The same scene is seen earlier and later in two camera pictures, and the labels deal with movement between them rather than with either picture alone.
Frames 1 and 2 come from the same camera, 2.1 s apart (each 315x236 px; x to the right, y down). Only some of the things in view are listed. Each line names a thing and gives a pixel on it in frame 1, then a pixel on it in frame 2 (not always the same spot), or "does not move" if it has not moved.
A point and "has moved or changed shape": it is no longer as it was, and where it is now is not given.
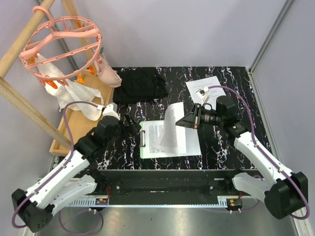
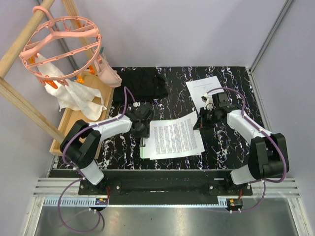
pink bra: [107, 74] does not move
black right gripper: [192, 120] to [201, 123]
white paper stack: [213, 93] does not move
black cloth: [140, 84] does not move
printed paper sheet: [173, 137] has moved or changed shape
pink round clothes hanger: [62, 49] does not move
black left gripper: [135, 127] to [145, 133]
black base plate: [161, 187] does not move
